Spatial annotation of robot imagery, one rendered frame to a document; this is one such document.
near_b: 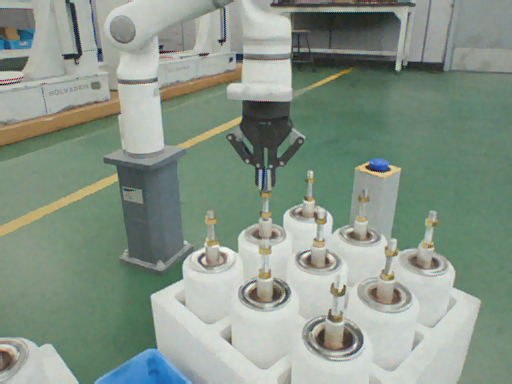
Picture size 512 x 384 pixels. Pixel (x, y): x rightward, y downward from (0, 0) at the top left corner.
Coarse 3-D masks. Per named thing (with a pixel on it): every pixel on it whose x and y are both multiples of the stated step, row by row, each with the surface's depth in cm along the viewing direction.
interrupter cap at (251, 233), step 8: (256, 224) 75; (272, 224) 75; (248, 232) 72; (256, 232) 73; (272, 232) 73; (280, 232) 72; (248, 240) 70; (256, 240) 70; (272, 240) 70; (280, 240) 69
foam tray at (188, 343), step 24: (384, 264) 76; (168, 288) 69; (168, 312) 64; (456, 312) 63; (168, 336) 67; (192, 336) 60; (216, 336) 59; (432, 336) 59; (456, 336) 61; (192, 360) 62; (216, 360) 56; (240, 360) 55; (288, 360) 55; (408, 360) 55; (432, 360) 55; (456, 360) 66
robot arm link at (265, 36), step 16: (240, 0) 55; (256, 0) 58; (256, 16) 55; (272, 16) 56; (256, 32) 56; (272, 32) 56; (288, 32) 57; (256, 48) 57; (272, 48) 56; (288, 48) 58
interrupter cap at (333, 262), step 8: (296, 256) 65; (304, 256) 65; (328, 256) 65; (336, 256) 65; (296, 264) 63; (304, 264) 63; (312, 264) 63; (328, 264) 63; (336, 264) 63; (312, 272) 61; (320, 272) 61; (328, 272) 61
